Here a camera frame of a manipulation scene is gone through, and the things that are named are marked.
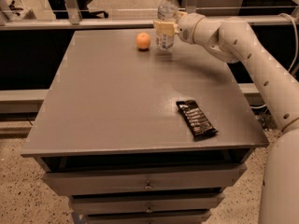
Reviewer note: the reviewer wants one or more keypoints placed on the bottom grey drawer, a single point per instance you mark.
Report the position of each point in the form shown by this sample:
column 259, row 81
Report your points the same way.
column 177, row 217

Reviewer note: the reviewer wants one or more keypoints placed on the clear plastic water bottle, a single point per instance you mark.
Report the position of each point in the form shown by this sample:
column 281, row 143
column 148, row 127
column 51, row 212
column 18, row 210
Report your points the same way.
column 167, row 11

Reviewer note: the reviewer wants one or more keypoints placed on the middle grey drawer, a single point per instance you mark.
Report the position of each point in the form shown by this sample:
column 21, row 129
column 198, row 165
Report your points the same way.
column 148, row 203

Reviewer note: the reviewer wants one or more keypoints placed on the orange fruit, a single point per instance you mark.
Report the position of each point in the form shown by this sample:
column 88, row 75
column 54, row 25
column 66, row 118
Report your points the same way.
column 143, row 41

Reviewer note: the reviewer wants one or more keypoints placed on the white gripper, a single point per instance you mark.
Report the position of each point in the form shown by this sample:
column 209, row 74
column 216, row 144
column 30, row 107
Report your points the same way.
column 185, row 27

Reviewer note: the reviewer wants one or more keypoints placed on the metal railing frame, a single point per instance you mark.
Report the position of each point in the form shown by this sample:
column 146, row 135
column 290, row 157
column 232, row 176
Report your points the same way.
column 37, row 15

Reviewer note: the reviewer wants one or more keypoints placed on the grey drawer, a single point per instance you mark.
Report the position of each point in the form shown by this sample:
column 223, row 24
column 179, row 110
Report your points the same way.
column 148, row 203
column 139, row 180
column 177, row 217

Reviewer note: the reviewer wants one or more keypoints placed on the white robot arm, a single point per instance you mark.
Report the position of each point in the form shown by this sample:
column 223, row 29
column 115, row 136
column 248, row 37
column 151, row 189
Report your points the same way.
column 233, row 40

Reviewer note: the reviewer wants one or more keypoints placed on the grey drawer cabinet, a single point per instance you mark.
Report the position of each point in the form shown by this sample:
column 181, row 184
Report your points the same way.
column 112, row 106

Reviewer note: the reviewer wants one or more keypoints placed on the black snack bar wrapper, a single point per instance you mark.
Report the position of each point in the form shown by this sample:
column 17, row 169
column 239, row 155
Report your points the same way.
column 195, row 118

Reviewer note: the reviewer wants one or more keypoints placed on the top grey drawer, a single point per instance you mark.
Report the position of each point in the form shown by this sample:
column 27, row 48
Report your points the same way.
column 139, row 180

